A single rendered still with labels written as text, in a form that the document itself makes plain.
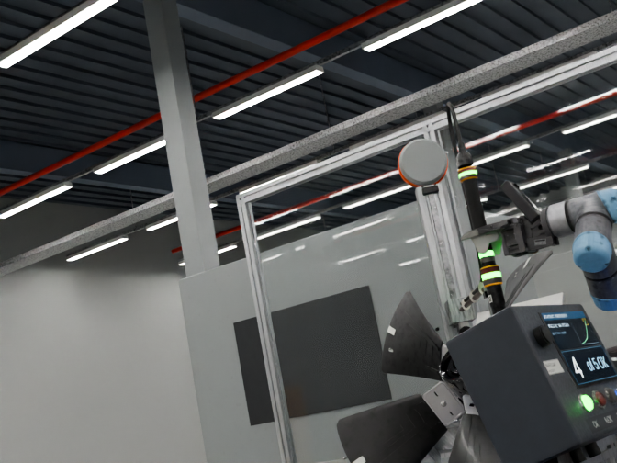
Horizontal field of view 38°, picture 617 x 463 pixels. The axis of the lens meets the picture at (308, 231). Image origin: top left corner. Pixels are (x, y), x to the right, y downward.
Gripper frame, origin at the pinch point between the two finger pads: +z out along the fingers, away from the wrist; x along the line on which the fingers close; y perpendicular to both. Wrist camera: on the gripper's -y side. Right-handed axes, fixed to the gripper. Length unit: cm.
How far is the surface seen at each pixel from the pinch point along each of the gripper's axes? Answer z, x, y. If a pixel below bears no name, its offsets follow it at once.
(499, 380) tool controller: -38, -83, 34
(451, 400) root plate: 12.4, -3.1, 36.5
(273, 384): 125, 71, 21
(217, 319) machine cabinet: 238, 171, -25
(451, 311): 33, 45, 12
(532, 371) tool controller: -43, -83, 33
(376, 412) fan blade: 28.7, -10.1, 36.1
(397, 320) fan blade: 31.1, 11.5, 13.9
